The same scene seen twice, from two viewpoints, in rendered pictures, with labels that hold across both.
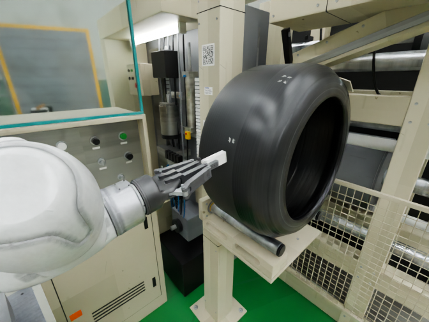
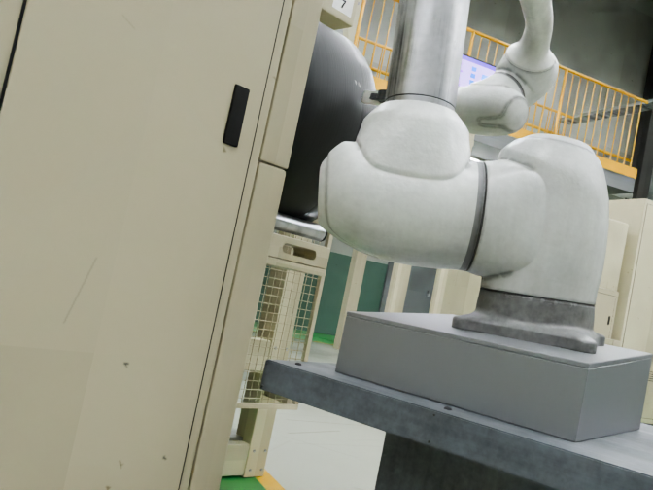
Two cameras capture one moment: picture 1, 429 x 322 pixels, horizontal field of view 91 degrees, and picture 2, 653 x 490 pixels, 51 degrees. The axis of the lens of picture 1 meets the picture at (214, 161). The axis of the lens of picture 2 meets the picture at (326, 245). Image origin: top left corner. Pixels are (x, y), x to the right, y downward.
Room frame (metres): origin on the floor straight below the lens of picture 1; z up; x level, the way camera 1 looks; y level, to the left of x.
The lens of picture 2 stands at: (0.61, 1.66, 0.75)
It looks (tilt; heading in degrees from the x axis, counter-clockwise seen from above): 4 degrees up; 267
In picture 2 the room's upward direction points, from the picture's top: 12 degrees clockwise
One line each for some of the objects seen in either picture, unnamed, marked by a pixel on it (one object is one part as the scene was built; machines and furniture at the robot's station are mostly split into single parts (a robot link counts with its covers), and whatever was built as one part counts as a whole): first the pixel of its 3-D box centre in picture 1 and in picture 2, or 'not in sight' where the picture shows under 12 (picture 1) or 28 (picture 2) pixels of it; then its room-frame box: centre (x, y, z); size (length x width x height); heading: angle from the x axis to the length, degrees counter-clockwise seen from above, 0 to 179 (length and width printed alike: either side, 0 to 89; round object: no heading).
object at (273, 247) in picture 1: (242, 225); (275, 220); (0.66, -0.11, 0.90); 0.35 x 0.05 x 0.05; 41
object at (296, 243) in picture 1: (261, 230); (232, 253); (0.76, -0.21, 0.80); 0.37 x 0.36 x 0.02; 131
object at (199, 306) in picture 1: (218, 308); not in sight; (0.94, -0.02, 0.01); 0.27 x 0.27 x 0.02; 41
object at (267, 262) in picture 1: (240, 237); (268, 244); (0.67, -0.10, 0.83); 0.36 x 0.09 x 0.06; 41
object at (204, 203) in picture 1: (233, 194); not in sight; (0.89, -0.09, 0.90); 0.40 x 0.03 x 0.10; 131
